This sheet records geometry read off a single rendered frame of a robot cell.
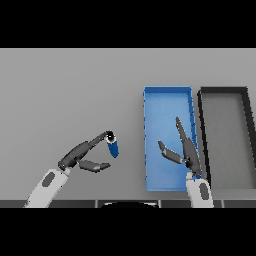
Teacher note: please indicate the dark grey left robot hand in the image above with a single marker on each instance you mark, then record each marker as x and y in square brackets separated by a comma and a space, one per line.
[77, 152]

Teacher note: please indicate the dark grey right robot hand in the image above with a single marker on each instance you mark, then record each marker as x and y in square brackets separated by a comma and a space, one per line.
[190, 151]

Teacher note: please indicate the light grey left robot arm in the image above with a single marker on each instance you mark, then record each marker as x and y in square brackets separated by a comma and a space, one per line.
[46, 188]

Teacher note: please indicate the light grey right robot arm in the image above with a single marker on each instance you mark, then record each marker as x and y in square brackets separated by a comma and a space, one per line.
[200, 191]

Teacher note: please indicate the blue bin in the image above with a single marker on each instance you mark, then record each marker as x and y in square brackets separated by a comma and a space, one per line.
[168, 140]

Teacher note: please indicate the blue pipe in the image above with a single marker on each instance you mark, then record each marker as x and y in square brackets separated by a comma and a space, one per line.
[112, 146]

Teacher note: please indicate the dark grey bin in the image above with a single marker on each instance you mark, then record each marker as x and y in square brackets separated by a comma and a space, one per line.
[226, 140]

